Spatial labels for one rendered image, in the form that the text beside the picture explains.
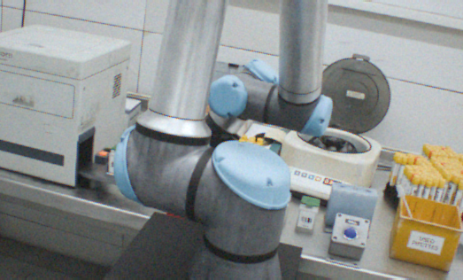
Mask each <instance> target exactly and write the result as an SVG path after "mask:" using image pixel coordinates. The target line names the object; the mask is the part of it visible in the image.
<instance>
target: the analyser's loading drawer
mask: <svg viewBox="0 0 463 280"><path fill-rule="evenodd" d="M77 175H79V176H82V177H86V178H88V179H92V180H96V181H102V182H106V183H111V184H115V185H116V182H115V176H114V175H112V174H108V162H107V164H106V165H105V166H103V165H100V164H97V163H94V162H90V161H86V160H83V159H78V171H77Z"/></svg>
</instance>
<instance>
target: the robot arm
mask: <svg viewBox="0 0 463 280"><path fill-rule="evenodd" d="M227 8H228V0H170V2H169V6H168V10H167V15H166V22H165V27H164V31H163V35H162V40H161V48H160V53H159V57H158V64H157V70H156V73H155V79H154V82H153V87H152V92H151V98H150V108H149V109H148V111H146V112H144V113H143V114H141V115H140V116H138V117H137V119H136V122H135V126H132V127H130V128H127V129H126V130H125V131H124V133H123V134H122V135H121V136H120V143H119V144H117V147H116V151H115V153H114V176H115V182H116V185H117V187H118V189H119V190H120V192H121V193H122V194H123V196H124V197H125V198H130V199H131V200H134V201H135V202H137V203H139V204H140V205H141V206H146V207H152V208H155V209H158V210H160V211H162V212H165V213H168V214H173V215H176V216H179V217H181V218H184V219H186V220H189V221H193V222H196V223H201V224H203V225H204V237H203V241H202V243H201V245H200V247H199V248H198V250H197V252H196V254H195V256H194V258H193V260H192V262H191V263H190V264H189V268H188V273H187V280H282V274H281V269H280V264H279V261H278V250H279V242H280V237H281V233H282V225H283V222H284V216H285V213H286V208H287V205H288V203H289V185H290V169H289V167H288V165H287V164H286V163H285V162H284V160H282V158H281V157H280V156H279V155H277V154H276V153H275V152H272V151H270V150H268V149H267V148H266V147H264V146H262V145H259V144H252V143H249V142H244V141H243V142H241V143H240V142H238V141H239V140H240V139H241V136H239V135H237V134H236V133H237V132H238V131H239V130H240V129H241V128H242V127H243V125H244V124H245V123H246V122H247V121H248V120H253V121H258V122H261V123H265V124H267V125H272V126H275V127H277V128H286V129H289V130H292V131H296V132H298V134H300V135H302V134H303V135H307V136H322V135H323V134H324V133H325V131H326V129H327V128H328V122H329V120H330V116H331V113H332V107H333V104H332V100H331V98H330V97H324V96H323V95H321V94H320V88H321V79H322V70H323V62H324V53H325V49H324V45H325V36H326V27H327V18H328V0H280V5H279V29H280V46H279V74H277V73H276V72H275V70H274V69H273V68H272V67H271V66H270V65H268V64H267V63H266V62H265V61H263V60H261V59H259V58H253V59H252V60H251V61H250V62H249V64H247V65H246V66H244V67H243V70H242V71H241V72H240V73H237V74H232V75H225V76H223V77H221V78H219V79H217V80H216V81H215V82H214V83H213V84H212V79H213V75H214V71H215V67H216V58H217V55H218V50H219V47H220V40H221V36H222V32H223V28H224V24H225V16H226V12H227ZM207 103H208V105H209V107H210V110H209V112H208V114H207V115H206V116H205V114H206V110H207Z"/></svg>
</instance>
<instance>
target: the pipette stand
mask: <svg viewBox="0 0 463 280"><path fill-rule="evenodd" d="M353 188H354V186H353V185H349V184H345V183H337V182H332V187H331V190H330V194H329V197H328V204H327V208H326V212H325V215H324V231H325V232H332V229H333V226H334V223H335V219H336V215H337V214H338V213H339V214H345V215H349V216H356V217H359V218H363V219H366V220H369V227H368V231H369V228H370V225H371V221H372V219H373V215H374V210H375V208H376V204H377V198H378V196H377V195H378V193H377V190H375V189H371V188H367V187H358V186H357V188H356V190H354V189H353Z"/></svg>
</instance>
